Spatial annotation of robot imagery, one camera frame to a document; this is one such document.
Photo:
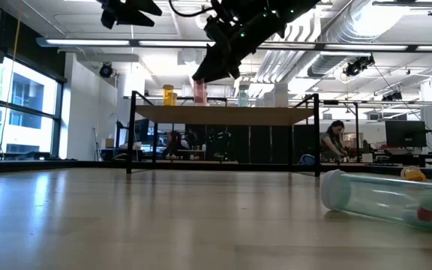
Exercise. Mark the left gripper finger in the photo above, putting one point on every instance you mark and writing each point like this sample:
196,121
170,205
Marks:
150,6
137,20

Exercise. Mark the teal bottle holding red pill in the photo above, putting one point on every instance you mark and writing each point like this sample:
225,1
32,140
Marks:
381,198

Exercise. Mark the blue white bag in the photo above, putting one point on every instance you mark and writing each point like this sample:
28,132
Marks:
306,160

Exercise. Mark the round black ceiling spotlight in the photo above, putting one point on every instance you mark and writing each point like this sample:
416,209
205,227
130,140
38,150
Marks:
106,70

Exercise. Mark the wooden shelf black metal frame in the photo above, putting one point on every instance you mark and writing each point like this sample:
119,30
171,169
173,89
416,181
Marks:
219,115

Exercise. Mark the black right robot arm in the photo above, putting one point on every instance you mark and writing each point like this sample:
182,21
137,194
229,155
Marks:
294,7

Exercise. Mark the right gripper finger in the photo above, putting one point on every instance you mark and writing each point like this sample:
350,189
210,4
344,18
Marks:
216,69

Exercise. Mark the large glass window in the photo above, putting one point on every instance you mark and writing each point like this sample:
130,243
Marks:
28,112

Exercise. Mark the silver ventilation duct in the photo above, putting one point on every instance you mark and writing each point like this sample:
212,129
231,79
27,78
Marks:
332,62

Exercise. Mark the black overhead light bar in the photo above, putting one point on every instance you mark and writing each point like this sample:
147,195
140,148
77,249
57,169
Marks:
126,42

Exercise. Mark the black computer monitor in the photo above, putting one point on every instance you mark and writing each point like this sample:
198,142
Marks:
405,133

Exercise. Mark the pink medicine bottle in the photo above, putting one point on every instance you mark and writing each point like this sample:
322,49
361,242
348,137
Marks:
200,93

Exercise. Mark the teal bottle holding white pills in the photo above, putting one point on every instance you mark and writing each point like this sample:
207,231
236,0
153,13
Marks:
243,96

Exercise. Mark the black aluminium table frame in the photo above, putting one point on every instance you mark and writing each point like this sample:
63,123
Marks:
103,164

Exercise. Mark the person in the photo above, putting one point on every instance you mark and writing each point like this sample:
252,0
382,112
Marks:
332,142
173,144

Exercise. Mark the brown cardboard box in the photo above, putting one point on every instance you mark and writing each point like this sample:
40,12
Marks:
110,143

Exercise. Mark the black track light cluster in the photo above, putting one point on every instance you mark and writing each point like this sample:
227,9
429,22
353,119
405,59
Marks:
356,66

